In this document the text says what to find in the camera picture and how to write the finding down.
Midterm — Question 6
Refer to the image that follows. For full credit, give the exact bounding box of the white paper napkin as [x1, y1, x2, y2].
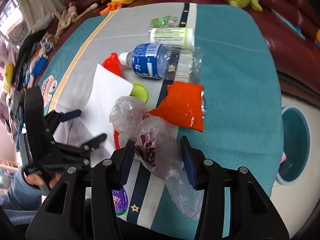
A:
[54, 64, 133, 157]

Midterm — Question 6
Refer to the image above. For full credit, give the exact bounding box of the clear plastic bag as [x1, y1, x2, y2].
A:
[109, 96, 203, 220]

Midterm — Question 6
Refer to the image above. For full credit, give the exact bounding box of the orange snack bag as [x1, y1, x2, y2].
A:
[149, 81, 204, 132]

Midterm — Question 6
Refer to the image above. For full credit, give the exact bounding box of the blue round trash bin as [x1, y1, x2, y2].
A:
[276, 104, 312, 186]

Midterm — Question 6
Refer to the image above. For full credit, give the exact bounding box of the person left hand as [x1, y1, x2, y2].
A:
[22, 172, 62, 189]

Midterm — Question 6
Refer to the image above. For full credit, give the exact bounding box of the purple snack packet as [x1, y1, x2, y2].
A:
[112, 188, 129, 216]

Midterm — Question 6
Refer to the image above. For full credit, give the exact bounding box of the small orange snack packet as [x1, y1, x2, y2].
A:
[101, 53, 122, 77]

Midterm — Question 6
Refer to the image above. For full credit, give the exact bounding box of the lime green lid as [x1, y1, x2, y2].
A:
[130, 82, 149, 104]

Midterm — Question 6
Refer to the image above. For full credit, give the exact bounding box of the teal tablecloth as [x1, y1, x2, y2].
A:
[37, 2, 284, 240]

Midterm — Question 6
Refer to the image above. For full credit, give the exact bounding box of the tan giraffe plush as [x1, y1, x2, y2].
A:
[54, 2, 98, 39]

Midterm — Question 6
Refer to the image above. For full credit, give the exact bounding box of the clear plastic water bottle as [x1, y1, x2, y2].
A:
[119, 43, 203, 84]

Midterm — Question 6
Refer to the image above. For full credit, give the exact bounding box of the green candy wrapper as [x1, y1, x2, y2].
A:
[150, 15, 179, 29]

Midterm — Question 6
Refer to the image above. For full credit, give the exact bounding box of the blue book on sofa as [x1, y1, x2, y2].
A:
[271, 9, 305, 40]

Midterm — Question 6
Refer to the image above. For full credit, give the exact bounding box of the dark red leather sofa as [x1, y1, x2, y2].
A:
[62, 0, 320, 98]

